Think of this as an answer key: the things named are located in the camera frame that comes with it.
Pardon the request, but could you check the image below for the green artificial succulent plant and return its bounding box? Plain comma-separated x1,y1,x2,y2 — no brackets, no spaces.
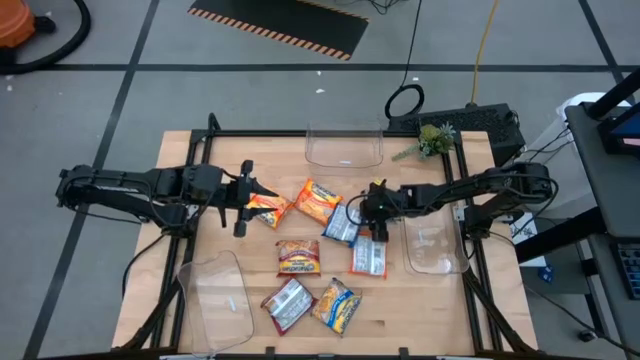
391,122,457,162

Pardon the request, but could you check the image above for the black monitor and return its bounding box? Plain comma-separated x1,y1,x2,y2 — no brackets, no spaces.
597,102,640,156

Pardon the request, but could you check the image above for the yellow floor cable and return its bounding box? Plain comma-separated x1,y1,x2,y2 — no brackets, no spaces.
469,0,501,106

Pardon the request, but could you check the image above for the black hazard-striped floor mat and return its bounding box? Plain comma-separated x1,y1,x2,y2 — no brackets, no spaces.
187,0,370,62

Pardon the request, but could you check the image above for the black keyboard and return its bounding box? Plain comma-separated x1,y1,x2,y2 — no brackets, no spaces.
614,242,640,301

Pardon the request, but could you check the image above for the white container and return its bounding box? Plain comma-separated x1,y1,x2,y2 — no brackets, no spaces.
556,91,632,124

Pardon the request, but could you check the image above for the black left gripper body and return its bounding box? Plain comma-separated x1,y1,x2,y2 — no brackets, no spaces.
221,159,256,239

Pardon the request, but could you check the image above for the black cable bundle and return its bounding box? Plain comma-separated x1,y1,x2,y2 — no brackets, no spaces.
334,0,411,15

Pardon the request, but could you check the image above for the red Maruchan noodle pack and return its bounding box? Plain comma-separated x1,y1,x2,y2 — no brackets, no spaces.
259,277,317,337
274,238,322,278

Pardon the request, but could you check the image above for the grey desk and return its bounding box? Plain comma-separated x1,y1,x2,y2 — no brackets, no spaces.
514,67,640,360

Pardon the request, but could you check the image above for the blue Maruchan noodle pack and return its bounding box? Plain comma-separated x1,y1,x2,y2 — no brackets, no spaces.
310,277,363,337
321,203,364,247

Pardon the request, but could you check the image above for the clear plastic bin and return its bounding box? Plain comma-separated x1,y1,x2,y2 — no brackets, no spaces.
399,204,470,276
304,119,385,169
177,249,256,357

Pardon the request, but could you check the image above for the white printed paper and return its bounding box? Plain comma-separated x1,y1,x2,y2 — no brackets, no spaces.
508,212,547,269

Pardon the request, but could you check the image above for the black aluminium table frame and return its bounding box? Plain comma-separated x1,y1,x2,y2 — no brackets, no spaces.
117,112,539,360

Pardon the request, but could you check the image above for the orange Maruchan noodle pack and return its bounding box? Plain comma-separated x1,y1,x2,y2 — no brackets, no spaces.
348,233,389,280
293,178,345,227
244,192,295,231

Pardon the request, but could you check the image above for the black vacuum hose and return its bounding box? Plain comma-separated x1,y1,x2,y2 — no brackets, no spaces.
0,0,92,76

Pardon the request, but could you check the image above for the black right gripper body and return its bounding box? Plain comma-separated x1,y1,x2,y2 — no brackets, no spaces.
358,178,404,244

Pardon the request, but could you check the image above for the black looped floor cable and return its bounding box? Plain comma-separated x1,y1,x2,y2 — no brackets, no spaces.
383,0,425,120

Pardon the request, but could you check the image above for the orange shop vacuum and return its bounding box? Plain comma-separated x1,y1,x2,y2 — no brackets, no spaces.
0,0,57,49

